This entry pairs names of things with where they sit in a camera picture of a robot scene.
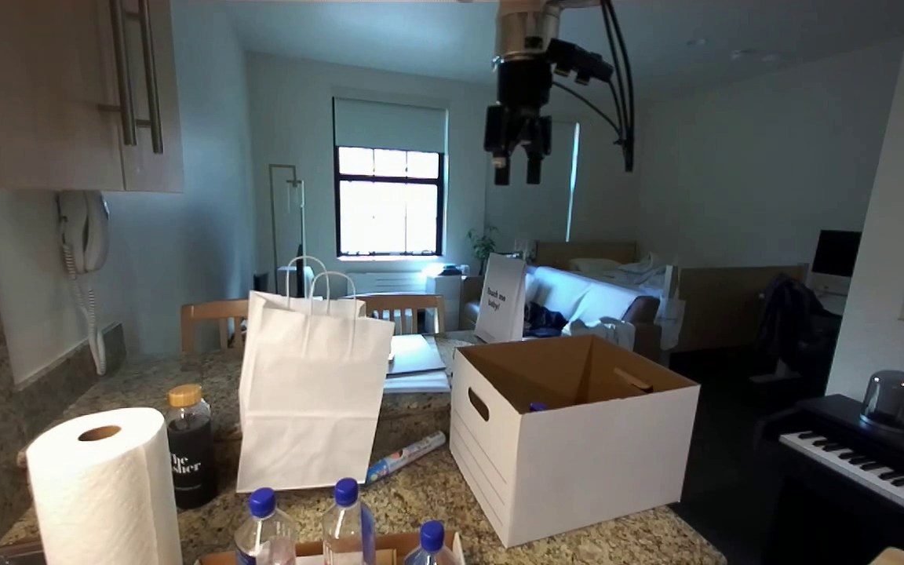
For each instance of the dark jar gold lid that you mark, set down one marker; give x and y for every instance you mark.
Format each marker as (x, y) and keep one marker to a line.
(194, 459)

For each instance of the wooden dining chair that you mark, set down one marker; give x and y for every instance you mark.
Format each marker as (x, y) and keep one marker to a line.
(400, 306)
(211, 316)

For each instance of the thin metal stand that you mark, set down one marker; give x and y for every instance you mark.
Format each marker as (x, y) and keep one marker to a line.
(298, 271)

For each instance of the black framed window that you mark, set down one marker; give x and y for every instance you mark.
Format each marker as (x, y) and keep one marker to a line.
(391, 205)

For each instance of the small labelled cardboard box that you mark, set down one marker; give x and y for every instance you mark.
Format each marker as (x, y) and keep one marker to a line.
(393, 543)

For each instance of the window with closed blind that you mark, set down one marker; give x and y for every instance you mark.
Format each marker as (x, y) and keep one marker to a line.
(573, 175)

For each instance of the dark chair with clothes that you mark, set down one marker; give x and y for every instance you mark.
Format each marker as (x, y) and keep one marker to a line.
(786, 325)

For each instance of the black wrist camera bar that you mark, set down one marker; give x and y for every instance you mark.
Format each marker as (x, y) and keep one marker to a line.
(581, 60)

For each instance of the white cardboard box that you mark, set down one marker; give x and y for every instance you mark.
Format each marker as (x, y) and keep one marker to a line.
(579, 471)

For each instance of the white paper bag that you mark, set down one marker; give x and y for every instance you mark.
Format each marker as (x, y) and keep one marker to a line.
(313, 410)

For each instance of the wooden headboard panel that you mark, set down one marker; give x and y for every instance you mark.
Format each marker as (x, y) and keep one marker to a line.
(722, 307)

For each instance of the green potted plant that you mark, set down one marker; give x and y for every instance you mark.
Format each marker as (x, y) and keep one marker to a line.
(480, 250)

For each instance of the black piano keyboard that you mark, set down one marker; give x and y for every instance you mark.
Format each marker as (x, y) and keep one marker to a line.
(840, 466)

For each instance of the wooden wall cabinet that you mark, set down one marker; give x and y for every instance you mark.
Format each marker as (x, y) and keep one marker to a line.
(34, 94)

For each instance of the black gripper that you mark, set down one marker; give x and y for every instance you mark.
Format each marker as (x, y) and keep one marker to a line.
(522, 111)

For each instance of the bed with white bedding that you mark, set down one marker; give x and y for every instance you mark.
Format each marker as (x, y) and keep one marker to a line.
(618, 285)

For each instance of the white roller blind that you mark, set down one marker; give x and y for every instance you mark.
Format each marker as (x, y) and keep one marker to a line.
(391, 126)

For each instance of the white wall phone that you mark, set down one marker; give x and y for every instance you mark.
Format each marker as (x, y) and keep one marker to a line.
(80, 231)

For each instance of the dark computer monitor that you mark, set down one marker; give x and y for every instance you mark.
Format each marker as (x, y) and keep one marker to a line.
(835, 254)

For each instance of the small printed white bag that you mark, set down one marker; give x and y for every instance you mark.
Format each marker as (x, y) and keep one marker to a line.
(502, 300)

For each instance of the shiny metal kettle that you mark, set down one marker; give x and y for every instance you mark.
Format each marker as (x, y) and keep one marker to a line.
(892, 395)

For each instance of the white paper towel roll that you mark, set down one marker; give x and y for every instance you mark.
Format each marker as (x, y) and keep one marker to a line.
(107, 489)

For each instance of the white radiator cover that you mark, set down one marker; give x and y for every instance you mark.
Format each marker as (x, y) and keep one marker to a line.
(391, 284)

